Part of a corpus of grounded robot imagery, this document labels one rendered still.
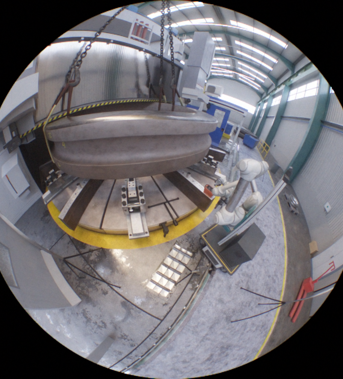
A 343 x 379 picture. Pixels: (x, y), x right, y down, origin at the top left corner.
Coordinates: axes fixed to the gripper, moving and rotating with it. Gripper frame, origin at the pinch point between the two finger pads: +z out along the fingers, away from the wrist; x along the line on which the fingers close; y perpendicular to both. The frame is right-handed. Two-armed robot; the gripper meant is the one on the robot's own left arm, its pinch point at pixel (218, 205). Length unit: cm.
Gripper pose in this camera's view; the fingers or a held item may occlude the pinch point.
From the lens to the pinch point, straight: 168.5
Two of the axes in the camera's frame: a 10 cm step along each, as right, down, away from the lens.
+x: -8.4, 2.7, -4.6
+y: -5.1, -6.6, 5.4
